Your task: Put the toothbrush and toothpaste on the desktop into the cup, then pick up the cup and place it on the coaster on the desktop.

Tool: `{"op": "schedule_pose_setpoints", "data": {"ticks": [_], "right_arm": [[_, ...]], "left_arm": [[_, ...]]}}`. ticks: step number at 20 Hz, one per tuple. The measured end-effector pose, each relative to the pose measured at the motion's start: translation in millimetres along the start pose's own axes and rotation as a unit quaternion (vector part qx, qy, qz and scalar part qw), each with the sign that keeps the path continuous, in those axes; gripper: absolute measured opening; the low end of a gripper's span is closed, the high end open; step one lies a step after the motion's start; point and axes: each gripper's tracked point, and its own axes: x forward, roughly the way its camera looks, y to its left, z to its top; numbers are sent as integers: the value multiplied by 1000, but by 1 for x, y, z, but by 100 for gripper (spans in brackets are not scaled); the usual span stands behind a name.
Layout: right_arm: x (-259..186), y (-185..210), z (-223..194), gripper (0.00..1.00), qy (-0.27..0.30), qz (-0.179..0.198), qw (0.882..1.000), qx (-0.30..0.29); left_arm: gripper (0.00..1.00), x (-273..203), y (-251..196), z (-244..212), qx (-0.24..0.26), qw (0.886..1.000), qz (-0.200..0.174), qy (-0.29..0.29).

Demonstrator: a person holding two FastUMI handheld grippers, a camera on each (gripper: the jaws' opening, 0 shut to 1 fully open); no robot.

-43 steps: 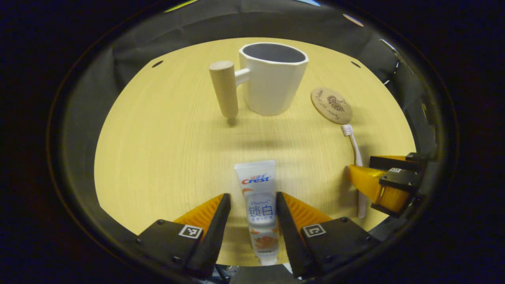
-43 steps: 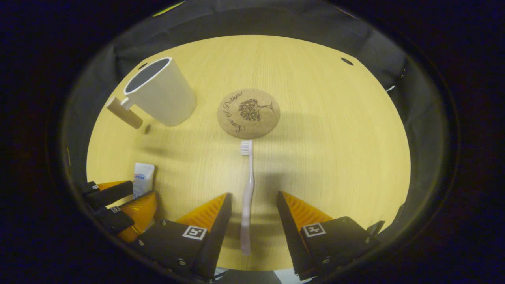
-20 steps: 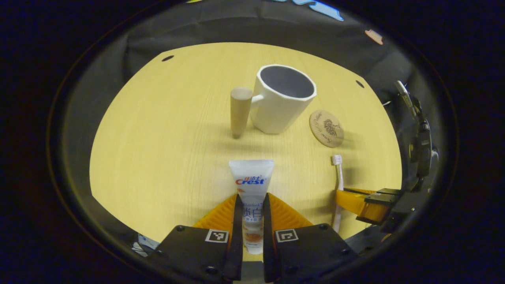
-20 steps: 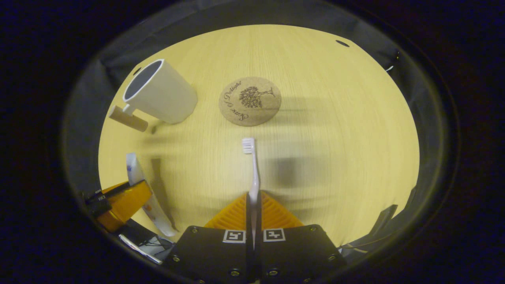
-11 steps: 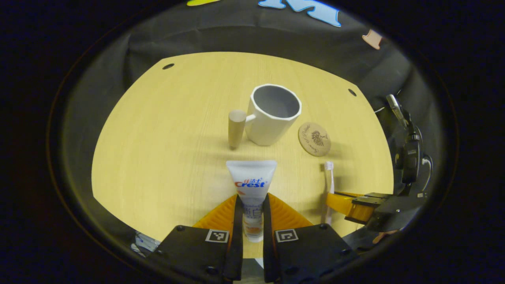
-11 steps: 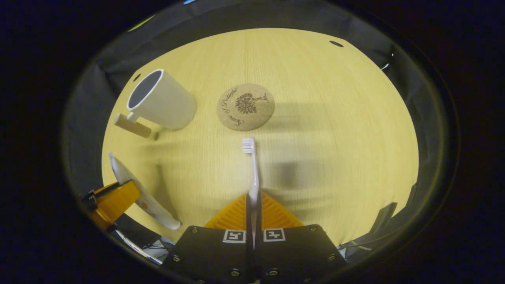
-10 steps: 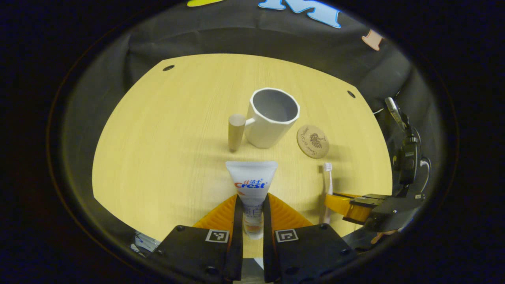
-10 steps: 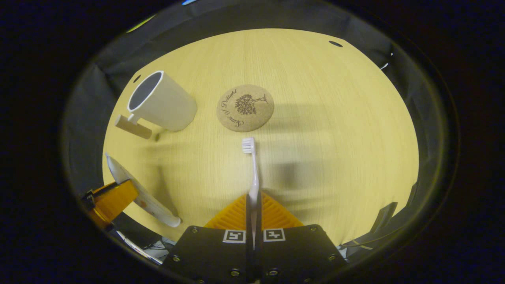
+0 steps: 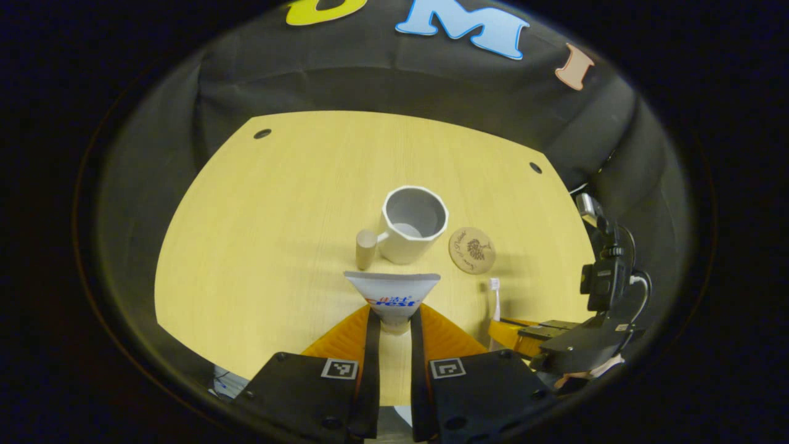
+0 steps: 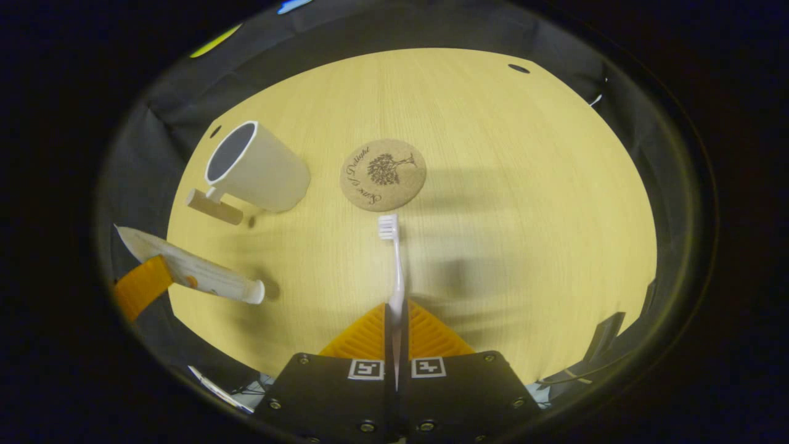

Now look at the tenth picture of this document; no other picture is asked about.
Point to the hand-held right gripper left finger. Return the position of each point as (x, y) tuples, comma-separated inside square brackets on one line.
[(333, 398)]

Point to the white toothpaste tube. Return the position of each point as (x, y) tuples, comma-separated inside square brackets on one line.
[(203, 274)]

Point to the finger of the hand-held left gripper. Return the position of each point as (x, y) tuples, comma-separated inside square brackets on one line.
[(142, 287)]

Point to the white toothbrush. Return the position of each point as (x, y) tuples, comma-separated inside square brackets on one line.
[(399, 271)]

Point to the light wooden desktop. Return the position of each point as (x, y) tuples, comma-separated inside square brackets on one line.
[(524, 216)]

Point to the round cork coaster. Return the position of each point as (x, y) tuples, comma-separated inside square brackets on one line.
[(370, 191)]

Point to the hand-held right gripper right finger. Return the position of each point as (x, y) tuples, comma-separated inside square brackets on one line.
[(459, 398)]

